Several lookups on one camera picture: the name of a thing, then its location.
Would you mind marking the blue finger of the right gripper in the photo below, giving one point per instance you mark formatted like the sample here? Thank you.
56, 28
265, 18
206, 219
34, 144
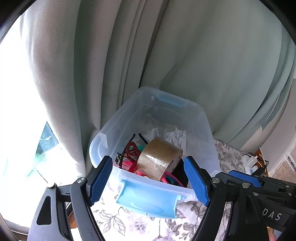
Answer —
246, 177

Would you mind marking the pale green curtain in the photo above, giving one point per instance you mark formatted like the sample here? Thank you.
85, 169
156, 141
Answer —
234, 58

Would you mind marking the clear plastic storage bin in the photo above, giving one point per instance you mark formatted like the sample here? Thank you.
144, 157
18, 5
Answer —
148, 140

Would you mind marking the black cloth pouch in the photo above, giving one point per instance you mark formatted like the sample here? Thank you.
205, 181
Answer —
180, 174

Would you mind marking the person's right hand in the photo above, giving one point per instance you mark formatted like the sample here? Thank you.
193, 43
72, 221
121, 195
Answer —
271, 235

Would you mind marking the teal bangle bracelet stack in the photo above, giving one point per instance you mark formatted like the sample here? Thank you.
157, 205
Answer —
141, 147

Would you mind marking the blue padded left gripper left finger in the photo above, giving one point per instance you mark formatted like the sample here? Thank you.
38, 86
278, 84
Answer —
97, 180

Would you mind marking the black beaded headband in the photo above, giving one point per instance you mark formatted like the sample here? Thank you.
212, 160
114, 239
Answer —
119, 158

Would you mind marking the brown packing tape roll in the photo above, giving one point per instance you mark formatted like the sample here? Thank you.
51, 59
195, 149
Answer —
158, 157

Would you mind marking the floral grey table cloth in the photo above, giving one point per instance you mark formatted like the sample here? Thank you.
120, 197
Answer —
118, 223

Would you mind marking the white power strip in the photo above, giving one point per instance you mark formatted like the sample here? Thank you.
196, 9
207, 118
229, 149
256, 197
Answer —
248, 163

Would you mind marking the crumpled white paper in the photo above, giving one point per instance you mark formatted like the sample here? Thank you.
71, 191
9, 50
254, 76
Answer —
176, 137

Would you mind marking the dark red hair claw clip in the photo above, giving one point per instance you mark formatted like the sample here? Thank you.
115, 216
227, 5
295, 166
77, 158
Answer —
131, 152

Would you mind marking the pink hair roller clip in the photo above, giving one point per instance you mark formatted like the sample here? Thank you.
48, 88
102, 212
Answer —
132, 168

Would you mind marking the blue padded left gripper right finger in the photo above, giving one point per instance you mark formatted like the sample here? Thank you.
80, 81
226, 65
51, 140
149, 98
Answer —
199, 180

